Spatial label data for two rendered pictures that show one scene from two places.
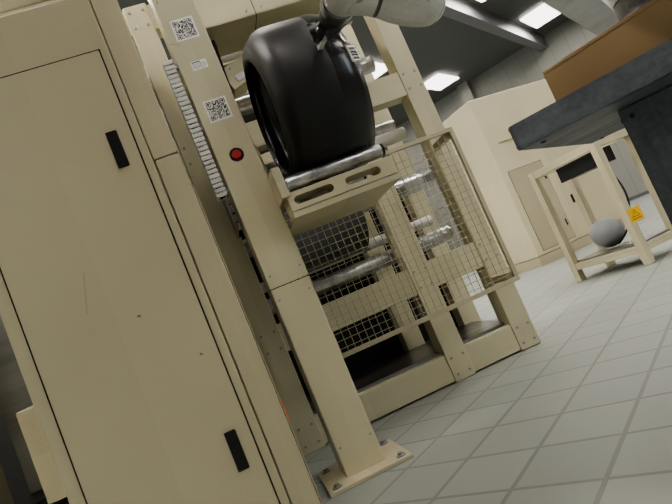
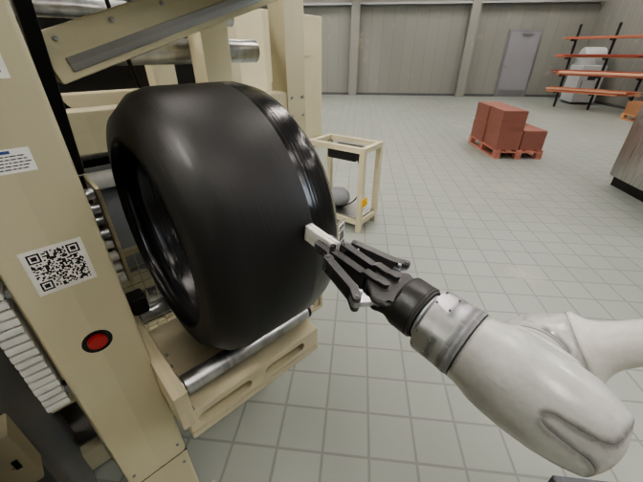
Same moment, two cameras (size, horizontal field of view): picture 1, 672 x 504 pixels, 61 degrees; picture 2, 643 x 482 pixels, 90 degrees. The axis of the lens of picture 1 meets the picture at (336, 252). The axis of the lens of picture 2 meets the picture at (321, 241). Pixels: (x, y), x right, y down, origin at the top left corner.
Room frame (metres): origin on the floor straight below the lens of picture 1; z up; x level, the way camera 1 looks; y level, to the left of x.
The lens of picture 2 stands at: (1.21, 0.04, 1.50)
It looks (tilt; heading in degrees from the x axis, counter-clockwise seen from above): 30 degrees down; 329
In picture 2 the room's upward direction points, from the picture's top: straight up
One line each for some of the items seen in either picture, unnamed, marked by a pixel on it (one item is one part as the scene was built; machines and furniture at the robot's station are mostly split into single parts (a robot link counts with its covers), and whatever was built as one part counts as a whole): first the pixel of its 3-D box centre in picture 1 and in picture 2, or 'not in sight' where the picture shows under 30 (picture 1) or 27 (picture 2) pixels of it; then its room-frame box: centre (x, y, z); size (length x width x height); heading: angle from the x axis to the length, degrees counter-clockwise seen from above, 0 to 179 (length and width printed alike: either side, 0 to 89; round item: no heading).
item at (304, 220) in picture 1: (337, 208); (226, 341); (1.89, -0.06, 0.80); 0.37 x 0.36 x 0.02; 12
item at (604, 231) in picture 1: (602, 207); (343, 182); (3.67, -1.70, 0.40); 0.60 x 0.35 x 0.80; 23
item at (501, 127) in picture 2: not in sight; (507, 128); (4.49, -5.63, 0.36); 1.19 x 0.85 x 0.72; 142
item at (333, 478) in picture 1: (362, 464); not in sight; (1.82, 0.18, 0.01); 0.27 x 0.27 x 0.02; 12
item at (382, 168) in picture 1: (340, 186); (252, 362); (1.75, -0.09, 0.84); 0.36 x 0.09 x 0.06; 102
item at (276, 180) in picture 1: (276, 198); (150, 351); (1.85, 0.11, 0.90); 0.40 x 0.03 x 0.10; 12
